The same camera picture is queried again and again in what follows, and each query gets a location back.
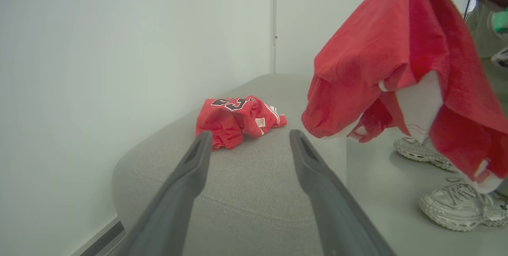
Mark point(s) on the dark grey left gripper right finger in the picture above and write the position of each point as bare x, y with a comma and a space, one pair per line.
329, 208

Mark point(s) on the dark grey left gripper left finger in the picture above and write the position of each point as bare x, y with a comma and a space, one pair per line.
170, 204

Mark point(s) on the red basketball jersey with number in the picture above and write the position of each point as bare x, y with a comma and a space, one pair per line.
230, 125

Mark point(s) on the grey baseboard strip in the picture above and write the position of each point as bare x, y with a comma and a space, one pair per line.
103, 238

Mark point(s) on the white grey sneaker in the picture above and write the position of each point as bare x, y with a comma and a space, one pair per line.
420, 153
456, 208

